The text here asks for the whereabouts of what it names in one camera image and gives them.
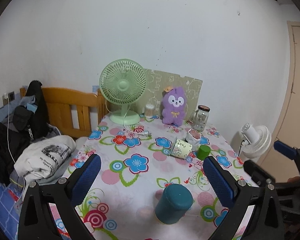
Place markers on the beige door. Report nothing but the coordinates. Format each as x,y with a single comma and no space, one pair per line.
287,105

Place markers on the patterned green board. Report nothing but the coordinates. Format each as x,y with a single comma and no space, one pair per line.
158,80

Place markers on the teal cup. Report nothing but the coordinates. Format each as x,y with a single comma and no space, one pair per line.
173,203

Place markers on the black bag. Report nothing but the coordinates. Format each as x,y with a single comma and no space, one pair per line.
22,117

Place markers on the glass jar with lid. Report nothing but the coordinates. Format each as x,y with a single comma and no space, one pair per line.
200,120

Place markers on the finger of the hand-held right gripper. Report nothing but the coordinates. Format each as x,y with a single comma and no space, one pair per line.
258,172
285,148

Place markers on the wall outlet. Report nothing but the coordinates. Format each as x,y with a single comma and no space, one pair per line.
10,96

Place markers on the black jacket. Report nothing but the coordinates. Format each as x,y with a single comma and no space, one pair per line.
37,122

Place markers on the blue checked bedsheet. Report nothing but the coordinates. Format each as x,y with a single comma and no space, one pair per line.
3,205

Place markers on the small green cup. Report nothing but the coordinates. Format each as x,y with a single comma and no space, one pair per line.
203,152

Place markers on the dark clothes pile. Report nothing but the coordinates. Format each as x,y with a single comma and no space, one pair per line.
1,150

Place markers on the floral tablecloth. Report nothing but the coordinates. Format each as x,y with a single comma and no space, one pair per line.
137,180

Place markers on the crumpled white cup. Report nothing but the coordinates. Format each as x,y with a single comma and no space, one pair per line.
193,140

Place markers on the folded white printed cloth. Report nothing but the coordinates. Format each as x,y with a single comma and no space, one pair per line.
47,155

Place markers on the purple plush toy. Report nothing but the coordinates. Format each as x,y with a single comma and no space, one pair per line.
173,110

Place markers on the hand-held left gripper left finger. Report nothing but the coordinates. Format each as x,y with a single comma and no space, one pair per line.
86,178

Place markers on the white fan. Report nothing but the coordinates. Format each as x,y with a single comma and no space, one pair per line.
258,141

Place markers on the wooden bed headboard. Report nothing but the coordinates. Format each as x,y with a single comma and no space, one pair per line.
65,100

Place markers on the printed paper cup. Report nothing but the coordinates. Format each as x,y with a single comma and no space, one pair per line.
181,148

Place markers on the light blue cloth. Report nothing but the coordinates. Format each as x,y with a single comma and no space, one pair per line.
32,106

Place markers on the cotton swab container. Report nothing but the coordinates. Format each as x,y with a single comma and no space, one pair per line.
149,111

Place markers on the green desk fan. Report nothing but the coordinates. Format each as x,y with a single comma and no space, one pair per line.
122,85

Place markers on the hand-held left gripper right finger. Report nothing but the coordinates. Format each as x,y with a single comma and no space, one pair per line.
218,180

